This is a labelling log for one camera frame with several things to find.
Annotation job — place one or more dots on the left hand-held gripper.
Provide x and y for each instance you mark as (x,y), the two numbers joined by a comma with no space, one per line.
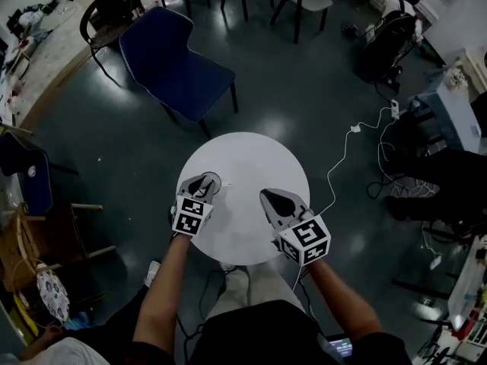
(190,219)

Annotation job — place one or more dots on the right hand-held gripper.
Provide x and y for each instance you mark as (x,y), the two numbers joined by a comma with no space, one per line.
(304,238)

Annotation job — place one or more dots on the dark round cup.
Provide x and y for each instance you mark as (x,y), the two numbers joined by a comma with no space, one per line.
(215,181)

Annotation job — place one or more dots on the person's right forearm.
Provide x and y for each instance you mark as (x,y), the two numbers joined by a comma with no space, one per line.
(342,299)

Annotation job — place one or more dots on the person's left forearm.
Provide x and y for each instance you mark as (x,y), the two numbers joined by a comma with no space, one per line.
(163,291)

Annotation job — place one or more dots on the person's white shoe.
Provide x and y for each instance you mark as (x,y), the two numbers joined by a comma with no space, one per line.
(152,272)
(227,267)

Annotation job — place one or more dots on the person's beige trousers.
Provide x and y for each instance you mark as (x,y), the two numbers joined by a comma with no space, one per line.
(255,291)

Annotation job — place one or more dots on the blue upholstered chair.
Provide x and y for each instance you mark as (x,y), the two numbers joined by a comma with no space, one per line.
(171,63)

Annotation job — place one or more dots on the person's black shirt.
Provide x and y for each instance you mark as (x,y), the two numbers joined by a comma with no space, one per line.
(258,337)

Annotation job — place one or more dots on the white power strip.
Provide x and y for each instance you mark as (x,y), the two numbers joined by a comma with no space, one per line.
(395,108)

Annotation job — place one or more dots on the device with lit screen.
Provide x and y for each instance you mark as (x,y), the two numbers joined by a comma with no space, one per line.
(340,346)

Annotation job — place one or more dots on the blue chair with round sticker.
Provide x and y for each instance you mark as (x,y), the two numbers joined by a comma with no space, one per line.
(26,173)

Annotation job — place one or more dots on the wooden chair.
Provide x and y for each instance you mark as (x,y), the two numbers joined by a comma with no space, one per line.
(26,238)

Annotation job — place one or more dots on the patterned round fan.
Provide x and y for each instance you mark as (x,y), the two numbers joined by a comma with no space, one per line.
(53,295)

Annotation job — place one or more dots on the black mesh round chair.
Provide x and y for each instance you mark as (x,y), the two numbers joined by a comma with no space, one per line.
(108,17)

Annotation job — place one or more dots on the pale blue table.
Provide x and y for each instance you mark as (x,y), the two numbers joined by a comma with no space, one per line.
(452,112)

